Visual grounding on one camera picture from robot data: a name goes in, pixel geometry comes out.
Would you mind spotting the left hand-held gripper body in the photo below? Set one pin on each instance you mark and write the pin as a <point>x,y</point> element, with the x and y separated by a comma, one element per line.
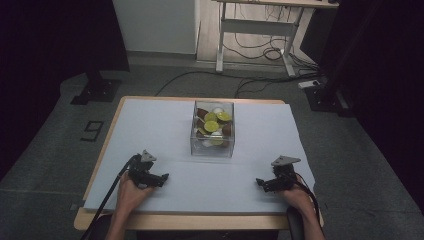
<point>141,171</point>

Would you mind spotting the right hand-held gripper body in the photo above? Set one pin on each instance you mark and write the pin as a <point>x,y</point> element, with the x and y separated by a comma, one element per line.
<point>283,176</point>

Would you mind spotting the clear plastic box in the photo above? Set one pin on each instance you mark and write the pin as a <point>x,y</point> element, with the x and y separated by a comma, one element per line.
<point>200,148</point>

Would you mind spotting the person's right hand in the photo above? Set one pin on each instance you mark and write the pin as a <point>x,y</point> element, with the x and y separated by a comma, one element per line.
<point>298,197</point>

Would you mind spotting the person's left hand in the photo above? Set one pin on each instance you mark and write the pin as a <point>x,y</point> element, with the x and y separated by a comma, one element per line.
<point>130,196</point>

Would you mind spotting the white sheet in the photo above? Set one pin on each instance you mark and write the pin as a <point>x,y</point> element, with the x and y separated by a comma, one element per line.
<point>186,186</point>

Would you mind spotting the wooden table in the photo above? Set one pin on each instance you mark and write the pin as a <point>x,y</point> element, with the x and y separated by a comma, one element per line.
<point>186,222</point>

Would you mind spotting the black stand base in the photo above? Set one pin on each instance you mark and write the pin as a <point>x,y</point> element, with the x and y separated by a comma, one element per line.
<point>328,98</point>
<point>96,90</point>

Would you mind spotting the white power strip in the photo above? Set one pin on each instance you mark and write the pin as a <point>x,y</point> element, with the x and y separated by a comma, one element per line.
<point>308,83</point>

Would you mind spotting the dark curtain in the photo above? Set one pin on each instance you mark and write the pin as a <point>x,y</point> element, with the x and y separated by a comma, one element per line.
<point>43,50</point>
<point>383,66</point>

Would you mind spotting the white metal frame desk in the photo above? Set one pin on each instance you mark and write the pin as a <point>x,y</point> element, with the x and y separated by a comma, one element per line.
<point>256,26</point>

